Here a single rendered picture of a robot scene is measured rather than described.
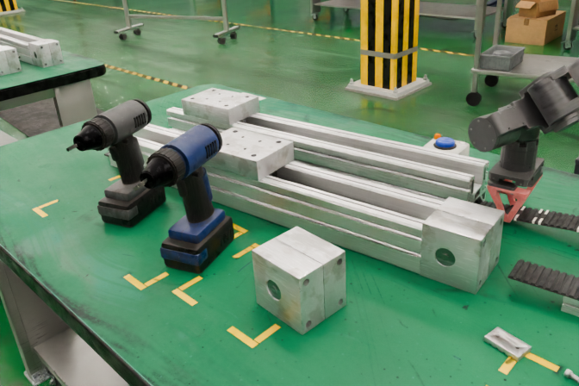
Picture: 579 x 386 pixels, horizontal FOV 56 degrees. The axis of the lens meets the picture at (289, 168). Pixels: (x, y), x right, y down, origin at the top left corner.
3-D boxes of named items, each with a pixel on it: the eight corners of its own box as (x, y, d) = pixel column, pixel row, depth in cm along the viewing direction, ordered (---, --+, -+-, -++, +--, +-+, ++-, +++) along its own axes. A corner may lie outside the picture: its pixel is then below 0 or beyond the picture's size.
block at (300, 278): (357, 297, 82) (357, 244, 78) (301, 335, 76) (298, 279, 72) (310, 270, 89) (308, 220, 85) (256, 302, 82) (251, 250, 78)
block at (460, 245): (503, 255, 90) (510, 204, 86) (476, 295, 81) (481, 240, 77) (451, 239, 95) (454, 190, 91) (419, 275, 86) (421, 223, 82)
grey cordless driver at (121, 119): (171, 198, 115) (154, 98, 105) (108, 248, 99) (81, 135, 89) (141, 193, 118) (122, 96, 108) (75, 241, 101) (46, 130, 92)
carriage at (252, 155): (295, 172, 110) (293, 140, 107) (259, 194, 102) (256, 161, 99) (236, 156, 119) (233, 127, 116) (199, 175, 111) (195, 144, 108)
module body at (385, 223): (445, 245, 93) (448, 202, 90) (419, 275, 86) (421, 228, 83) (144, 152, 139) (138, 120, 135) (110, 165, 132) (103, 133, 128)
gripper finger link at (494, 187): (482, 221, 97) (487, 174, 93) (495, 205, 102) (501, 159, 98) (521, 233, 93) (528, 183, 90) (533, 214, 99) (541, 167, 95)
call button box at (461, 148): (468, 168, 120) (470, 141, 117) (450, 185, 113) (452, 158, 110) (433, 160, 124) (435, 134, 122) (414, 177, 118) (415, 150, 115)
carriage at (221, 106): (260, 121, 137) (258, 96, 134) (231, 136, 129) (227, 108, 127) (214, 111, 146) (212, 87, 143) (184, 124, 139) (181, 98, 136)
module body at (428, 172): (484, 200, 107) (488, 160, 103) (465, 222, 100) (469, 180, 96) (198, 127, 152) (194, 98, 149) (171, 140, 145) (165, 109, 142)
